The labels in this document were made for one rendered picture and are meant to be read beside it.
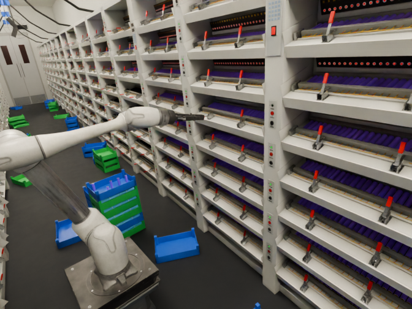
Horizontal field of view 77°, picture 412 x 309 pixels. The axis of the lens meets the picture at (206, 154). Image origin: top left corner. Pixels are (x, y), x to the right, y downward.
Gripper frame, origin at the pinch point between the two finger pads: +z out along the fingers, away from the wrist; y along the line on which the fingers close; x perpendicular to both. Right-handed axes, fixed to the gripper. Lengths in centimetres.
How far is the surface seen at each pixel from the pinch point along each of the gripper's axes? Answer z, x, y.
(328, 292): 28, -71, 80
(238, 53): -0.1, 33.9, 28.3
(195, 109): 8.7, 2.4, -15.6
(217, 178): 16.0, -38.5, 5.1
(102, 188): -36, -65, -66
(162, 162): 23, -56, -84
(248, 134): 7.7, -3.1, 34.1
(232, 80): 8.8, 21.8, 15.7
